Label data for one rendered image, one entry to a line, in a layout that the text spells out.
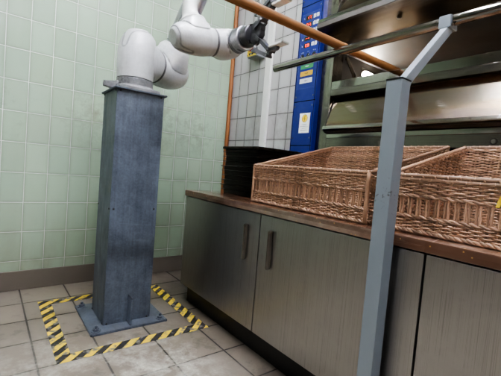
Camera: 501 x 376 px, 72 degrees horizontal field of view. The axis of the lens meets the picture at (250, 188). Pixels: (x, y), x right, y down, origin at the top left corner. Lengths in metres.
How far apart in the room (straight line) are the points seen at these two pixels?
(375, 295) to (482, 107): 0.82
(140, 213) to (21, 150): 0.76
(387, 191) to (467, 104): 0.68
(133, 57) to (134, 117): 0.25
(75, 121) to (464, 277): 1.87
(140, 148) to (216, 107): 1.02
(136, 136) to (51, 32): 0.83
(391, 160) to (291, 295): 0.57
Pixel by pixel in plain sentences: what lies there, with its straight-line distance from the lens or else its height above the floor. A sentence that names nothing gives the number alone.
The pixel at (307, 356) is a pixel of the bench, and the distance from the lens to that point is 1.20.
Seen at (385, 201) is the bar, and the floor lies 0.66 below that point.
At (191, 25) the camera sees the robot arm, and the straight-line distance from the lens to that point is 1.34.
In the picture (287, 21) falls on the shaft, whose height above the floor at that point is 1.18.
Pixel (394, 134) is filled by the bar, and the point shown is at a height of 0.82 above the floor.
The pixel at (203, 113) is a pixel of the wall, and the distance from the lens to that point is 2.38.
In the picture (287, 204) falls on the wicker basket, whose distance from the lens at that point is 1.24.
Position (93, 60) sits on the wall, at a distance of 2.17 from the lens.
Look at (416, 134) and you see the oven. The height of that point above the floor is 0.90.
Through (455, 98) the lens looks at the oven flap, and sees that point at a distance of 1.51.
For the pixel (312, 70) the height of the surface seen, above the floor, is 1.25.
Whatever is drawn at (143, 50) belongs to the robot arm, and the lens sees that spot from 1.62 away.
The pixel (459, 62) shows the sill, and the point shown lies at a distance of 1.54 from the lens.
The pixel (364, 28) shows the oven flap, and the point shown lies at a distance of 1.75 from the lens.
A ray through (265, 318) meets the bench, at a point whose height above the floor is 0.18.
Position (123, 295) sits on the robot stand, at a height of 0.13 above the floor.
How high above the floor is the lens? 0.71
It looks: 3 degrees down
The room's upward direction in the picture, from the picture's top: 5 degrees clockwise
